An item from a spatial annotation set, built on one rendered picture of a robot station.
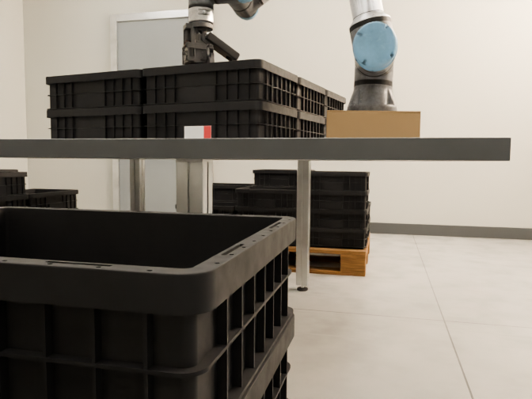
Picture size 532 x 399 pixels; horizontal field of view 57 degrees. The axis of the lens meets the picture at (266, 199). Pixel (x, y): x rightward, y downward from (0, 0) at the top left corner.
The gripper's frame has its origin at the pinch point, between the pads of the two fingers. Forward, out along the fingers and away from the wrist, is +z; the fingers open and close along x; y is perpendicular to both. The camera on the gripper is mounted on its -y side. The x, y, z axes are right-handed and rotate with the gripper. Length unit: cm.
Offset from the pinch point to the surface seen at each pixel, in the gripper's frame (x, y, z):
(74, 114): -25.5, 37.4, 5.7
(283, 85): 9.3, -20.8, -2.4
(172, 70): 2.5, 11.3, -5.7
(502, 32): -163, -304, -88
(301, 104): -1.8, -32.7, 1.6
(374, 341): 1, -62, 86
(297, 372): 14, -24, 86
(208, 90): 10.7, 3.0, 0.8
